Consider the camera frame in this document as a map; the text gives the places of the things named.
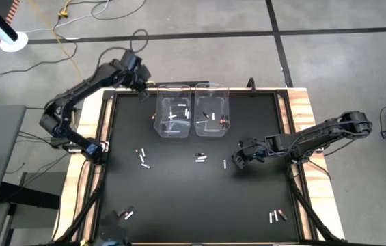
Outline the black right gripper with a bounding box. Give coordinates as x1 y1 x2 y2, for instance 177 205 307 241
232 139 267 170

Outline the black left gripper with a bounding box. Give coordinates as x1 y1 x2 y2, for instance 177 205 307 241
129 61 152 103

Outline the clear plastic bin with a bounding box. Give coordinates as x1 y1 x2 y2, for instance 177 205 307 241
193 82 231 137
153 84 193 139

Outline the person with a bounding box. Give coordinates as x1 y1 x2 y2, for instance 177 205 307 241
97 210 129 246

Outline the white black pole with base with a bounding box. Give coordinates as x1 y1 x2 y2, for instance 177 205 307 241
0 0 29 53

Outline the black cable loop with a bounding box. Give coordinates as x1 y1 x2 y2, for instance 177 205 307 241
96 29 149 69

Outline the yellow extension cable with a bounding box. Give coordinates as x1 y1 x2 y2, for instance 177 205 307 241
28 0 83 83

